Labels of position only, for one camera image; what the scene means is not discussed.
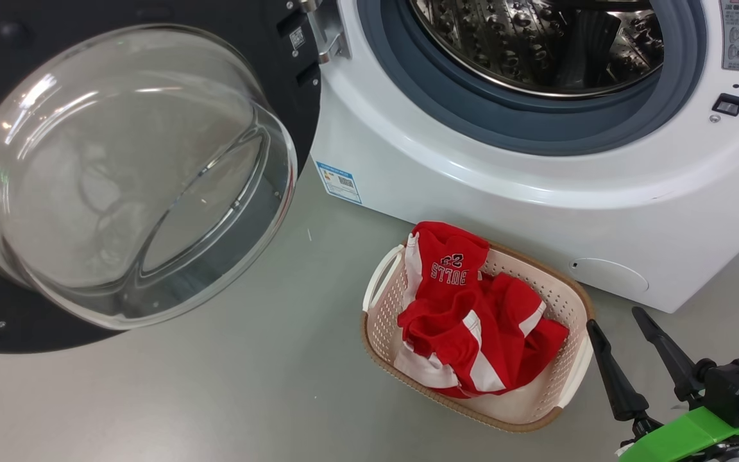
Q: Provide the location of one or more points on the blue energy label sticker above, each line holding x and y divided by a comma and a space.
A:
339, 183

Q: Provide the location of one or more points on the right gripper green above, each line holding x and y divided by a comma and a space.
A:
684, 439

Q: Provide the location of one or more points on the white front-load washing machine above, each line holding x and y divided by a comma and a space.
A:
472, 186

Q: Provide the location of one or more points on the cream perforated laundry basket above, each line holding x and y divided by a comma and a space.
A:
536, 404

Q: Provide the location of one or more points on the washing machine glass door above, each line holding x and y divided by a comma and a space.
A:
119, 179

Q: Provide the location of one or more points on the metal door hinge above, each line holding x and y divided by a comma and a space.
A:
331, 32

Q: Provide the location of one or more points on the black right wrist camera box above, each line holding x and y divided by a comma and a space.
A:
738, 388

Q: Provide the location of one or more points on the red and white jersey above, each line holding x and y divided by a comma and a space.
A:
466, 321

